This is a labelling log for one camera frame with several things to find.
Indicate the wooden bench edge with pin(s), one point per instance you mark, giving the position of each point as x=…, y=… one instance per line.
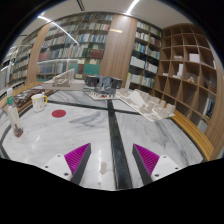
x=198, y=137

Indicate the wooden cubby shelf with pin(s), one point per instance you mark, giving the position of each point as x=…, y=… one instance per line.
x=187, y=75

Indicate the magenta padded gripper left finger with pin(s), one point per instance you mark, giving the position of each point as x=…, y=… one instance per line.
x=70, y=166

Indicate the white mug with yellow handle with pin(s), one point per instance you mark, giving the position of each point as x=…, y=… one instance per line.
x=39, y=101

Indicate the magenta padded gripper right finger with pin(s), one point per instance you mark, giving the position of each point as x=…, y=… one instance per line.
x=151, y=166

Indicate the red round sticker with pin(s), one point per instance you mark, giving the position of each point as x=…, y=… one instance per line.
x=58, y=113

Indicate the brown relief model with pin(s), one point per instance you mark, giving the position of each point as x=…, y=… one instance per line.
x=24, y=97

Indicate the right bookshelf with books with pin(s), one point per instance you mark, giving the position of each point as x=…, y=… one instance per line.
x=145, y=56

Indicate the white architectural model left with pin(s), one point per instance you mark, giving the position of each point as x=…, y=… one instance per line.
x=64, y=81

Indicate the large bookshelf with books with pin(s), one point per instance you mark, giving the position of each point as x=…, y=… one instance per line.
x=74, y=42

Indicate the white site model right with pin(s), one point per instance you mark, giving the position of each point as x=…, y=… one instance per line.
x=152, y=108

